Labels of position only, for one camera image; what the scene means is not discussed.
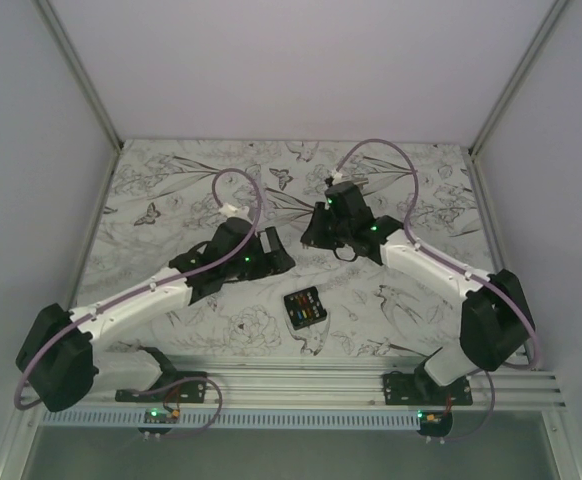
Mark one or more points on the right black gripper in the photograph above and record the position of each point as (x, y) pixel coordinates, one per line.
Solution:
(313, 236)

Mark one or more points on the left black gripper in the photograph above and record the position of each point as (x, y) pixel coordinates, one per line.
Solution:
(272, 262)

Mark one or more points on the black fuse box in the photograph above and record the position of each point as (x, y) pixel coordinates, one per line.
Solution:
(304, 308)

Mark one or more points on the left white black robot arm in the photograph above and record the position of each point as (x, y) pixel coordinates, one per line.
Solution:
(66, 353)

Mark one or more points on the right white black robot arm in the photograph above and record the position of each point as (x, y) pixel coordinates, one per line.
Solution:
(495, 319)

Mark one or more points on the floral patterned mat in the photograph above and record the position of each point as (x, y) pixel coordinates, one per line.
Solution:
(164, 199)

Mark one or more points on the left small circuit board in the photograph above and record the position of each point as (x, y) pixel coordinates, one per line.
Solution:
(158, 422)

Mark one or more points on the small circuit board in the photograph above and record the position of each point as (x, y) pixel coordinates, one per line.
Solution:
(158, 422)
(435, 425)

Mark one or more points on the right small circuit board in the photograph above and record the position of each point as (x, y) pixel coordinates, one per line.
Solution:
(435, 425)

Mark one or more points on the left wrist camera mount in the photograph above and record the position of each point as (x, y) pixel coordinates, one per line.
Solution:
(229, 211)

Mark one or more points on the aluminium rail frame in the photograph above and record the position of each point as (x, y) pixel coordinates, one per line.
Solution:
(342, 382)

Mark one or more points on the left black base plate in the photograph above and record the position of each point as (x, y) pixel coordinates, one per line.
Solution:
(174, 387)

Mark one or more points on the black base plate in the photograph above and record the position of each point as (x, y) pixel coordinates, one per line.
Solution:
(174, 387)
(409, 389)

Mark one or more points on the white slotted cable duct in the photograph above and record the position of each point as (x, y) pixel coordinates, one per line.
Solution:
(243, 419)

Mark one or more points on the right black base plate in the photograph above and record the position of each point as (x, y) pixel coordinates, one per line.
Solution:
(409, 389)

